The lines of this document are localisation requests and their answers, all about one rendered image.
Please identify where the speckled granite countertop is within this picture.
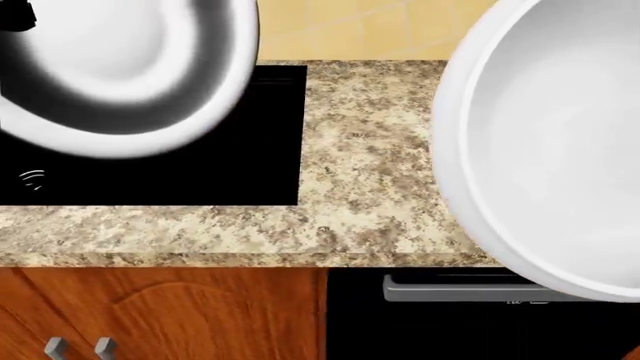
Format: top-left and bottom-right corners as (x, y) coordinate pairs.
(0, 59), (506, 269)

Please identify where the grey dishwasher handle bar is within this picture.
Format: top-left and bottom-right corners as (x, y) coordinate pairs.
(382, 273), (601, 303)

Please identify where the brown wooden cabinet door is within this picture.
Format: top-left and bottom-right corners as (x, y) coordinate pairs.
(0, 266), (329, 360)

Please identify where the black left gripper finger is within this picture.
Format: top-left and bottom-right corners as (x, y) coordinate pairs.
(0, 0), (39, 33)

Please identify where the black induction cooktop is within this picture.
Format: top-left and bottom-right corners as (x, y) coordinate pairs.
(0, 64), (308, 207)

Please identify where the black dishwasher front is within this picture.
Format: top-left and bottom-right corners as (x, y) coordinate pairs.
(325, 266), (640, 360)

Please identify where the large plain white bowl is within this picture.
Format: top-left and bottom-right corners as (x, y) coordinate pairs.
(431, 0), (640, 303)

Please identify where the grey metal cabinet handle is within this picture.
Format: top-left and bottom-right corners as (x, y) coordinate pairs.
(43, 336), (71, 360)
(94, 336), (119, 360)

